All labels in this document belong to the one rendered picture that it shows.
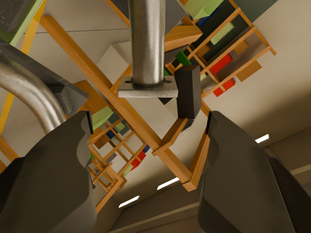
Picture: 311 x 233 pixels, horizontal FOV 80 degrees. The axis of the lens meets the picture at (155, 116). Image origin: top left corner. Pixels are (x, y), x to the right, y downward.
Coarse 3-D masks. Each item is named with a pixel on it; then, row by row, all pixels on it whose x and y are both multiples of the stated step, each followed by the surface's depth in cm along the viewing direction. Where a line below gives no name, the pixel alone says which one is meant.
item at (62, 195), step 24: (72, 120) 10; (48, 144) 8; (72, 144) 8; (24, 168) 7; (48, 168) 7; (72, 168) 7; (24, 192) 6; (48, 192) 6; (72, 192) 6; (0, 216) 6; (24, 216) 6; (48, 216) 6; (72, 216) 6
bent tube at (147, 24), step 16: (128, 0) 14; (144, 0) 14; (160, 0) 14; (144, 16) 14; (160, 16) 15; (144, 32) 15; (160, 32) 15; (144, 48) 15; (160, 48) 16; (144, 64) 16; (160, 64) 17; (128, 80) 19; (144, 80) 17; (160, 80) 17; (128, 96) 17; (144, 96) 17; (160, 96) 17; (176, 96) 17
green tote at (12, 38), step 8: (32, 0) 28; (40, 0) 29; (32, 8) 29; (24, 16) 29; (32, 16) 30; (24, 24) 30; (0, 32) 31; (16, 32) 30; (8, 40) 31; (16, 40) 32
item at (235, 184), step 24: (216, 120) 10; (216, 144) 9; (240, 144) 9; (216, 168) 7; (240, 168) 7; (264, 168) 7; (216, 192) 6; (240, 192) 6; (264, 192) 6; (216, 216) 6; (240, 216) 6; (264, 216) 6; (288, 216) 6
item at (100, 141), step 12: (120, 120) 613; (108, 132) 563; (132, 132) 619; (96, 144) 552; (120, 144) 559; (144, 144) 625; (108, 156) 510; (132, 156) 633; (144, 156) 608; (96, 168) 487; (132, 168) 578
